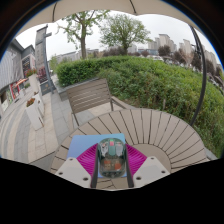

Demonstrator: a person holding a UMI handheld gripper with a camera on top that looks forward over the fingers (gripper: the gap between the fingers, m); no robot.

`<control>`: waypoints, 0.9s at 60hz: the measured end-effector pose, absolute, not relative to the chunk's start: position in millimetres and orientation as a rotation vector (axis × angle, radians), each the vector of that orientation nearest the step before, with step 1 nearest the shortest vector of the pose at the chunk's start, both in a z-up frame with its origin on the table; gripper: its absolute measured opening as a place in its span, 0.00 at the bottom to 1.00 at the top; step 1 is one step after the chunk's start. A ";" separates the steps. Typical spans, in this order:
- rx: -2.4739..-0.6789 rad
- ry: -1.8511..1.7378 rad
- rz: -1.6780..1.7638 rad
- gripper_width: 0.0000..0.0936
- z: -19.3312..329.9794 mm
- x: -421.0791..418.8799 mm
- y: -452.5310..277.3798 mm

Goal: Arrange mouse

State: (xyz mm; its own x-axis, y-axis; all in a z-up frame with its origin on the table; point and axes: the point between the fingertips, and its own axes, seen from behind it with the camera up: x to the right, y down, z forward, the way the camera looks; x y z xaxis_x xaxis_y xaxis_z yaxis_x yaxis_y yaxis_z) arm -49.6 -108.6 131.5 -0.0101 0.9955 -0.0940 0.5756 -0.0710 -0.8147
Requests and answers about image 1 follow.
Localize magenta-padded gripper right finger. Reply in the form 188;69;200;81
123;143;171;189

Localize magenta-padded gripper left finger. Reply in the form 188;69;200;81
54;143;100;190

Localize translucent colourful computer mouse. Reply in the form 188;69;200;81
96;137;128;179

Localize blue mouse pad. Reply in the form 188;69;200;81
66;132;128;179

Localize large white flower planter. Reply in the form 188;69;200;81
25;96;46;132

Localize brown slatted chair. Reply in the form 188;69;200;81
65;77;134;128

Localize small white flower planter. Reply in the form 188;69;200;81
25;68;42;96

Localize dark curved parasol pole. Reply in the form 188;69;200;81
188;25;208;128

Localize grey shopfront building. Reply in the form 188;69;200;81
0;38;37;116

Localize tall grey sign pillar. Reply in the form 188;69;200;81
34;24;57;97

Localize distant apartment buildings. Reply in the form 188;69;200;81
54;33;223;73

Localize dense-crowned tree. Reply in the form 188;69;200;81
99;13;153;56

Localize thin-crowned tree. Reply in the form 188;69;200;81
56;9;111;60

